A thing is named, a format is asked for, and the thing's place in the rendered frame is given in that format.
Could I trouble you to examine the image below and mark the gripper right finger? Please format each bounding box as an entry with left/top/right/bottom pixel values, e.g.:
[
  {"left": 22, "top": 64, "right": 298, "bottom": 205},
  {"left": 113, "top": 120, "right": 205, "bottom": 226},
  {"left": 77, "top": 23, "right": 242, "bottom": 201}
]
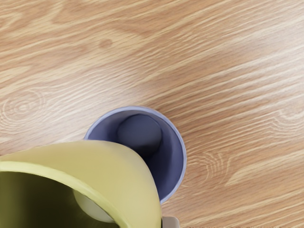
[{"left": 161, "top": 216, "right": 181, "bottom": 228}]

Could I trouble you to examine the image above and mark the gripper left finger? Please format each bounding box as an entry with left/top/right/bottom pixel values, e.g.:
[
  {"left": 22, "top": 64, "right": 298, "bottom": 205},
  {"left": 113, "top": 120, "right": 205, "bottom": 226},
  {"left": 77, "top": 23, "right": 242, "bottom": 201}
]
[{"left": 73, "top": 189, "right": 113, "bottom": 223}]

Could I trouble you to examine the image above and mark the yellow-green cup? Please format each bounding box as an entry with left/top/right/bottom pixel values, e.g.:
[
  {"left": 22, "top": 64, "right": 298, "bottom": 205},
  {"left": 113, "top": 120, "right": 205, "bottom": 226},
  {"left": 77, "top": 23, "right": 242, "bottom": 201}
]
[{"left": 0, "top": 140, "right": 163, "bottom": 228}]

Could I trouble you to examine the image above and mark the blue cup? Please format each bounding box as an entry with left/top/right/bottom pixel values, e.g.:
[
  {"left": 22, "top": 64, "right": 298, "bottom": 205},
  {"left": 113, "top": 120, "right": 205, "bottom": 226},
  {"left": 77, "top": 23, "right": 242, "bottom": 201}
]
[{"left": 83, "top": 105, "right": 188, "bottom": 206}]

